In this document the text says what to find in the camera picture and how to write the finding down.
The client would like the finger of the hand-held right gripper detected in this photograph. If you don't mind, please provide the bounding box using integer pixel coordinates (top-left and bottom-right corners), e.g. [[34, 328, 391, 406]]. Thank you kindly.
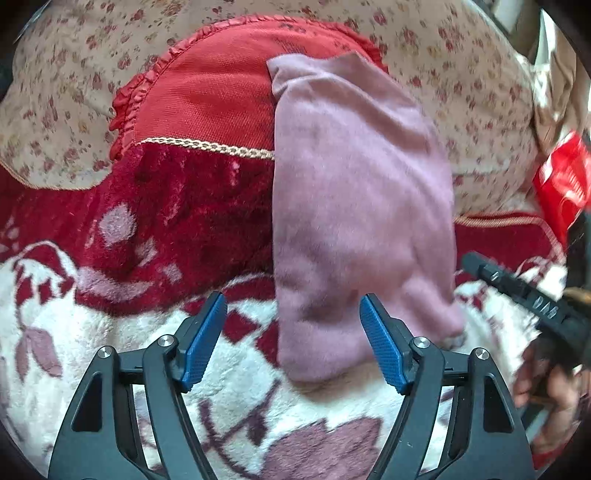
[[462, 251, 561, 330]]

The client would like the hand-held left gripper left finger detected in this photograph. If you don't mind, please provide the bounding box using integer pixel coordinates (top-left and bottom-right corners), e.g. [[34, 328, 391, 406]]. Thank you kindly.
[[47, 291, 228, 480]]

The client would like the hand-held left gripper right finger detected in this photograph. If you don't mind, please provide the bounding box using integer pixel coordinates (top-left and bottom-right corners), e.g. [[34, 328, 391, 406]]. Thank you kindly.
[[359, 293, 536, 480]]

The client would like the pink long-sleeved shirt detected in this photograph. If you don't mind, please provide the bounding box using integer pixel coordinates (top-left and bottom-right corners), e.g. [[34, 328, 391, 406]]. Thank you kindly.
[[267, 52, 466, 383]]

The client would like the person's right hand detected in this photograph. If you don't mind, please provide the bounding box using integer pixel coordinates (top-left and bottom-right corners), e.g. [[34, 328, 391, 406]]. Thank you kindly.
[[512, 339, 586, 455]]

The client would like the red and white printed blanket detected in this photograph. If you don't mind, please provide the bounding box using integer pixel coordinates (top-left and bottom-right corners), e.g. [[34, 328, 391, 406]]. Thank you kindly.
[[0, 138, 573, 480]]

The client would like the red plastic bag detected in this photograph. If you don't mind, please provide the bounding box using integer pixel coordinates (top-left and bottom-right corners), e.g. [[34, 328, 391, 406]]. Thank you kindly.
[[532, 131, 591, 250]]

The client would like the beige cloth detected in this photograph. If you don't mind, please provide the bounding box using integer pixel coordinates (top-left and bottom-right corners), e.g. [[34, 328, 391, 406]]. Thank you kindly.
[[531, 41, 583, 153]]

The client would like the red ruffled pillow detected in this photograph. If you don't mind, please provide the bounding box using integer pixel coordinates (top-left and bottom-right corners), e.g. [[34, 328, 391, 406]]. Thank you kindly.
[[110, 14, 389, 160]]

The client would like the floral beige pillow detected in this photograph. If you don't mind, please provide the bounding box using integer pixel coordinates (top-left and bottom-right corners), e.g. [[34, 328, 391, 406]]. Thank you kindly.
[[0, 0, 541, 217]]

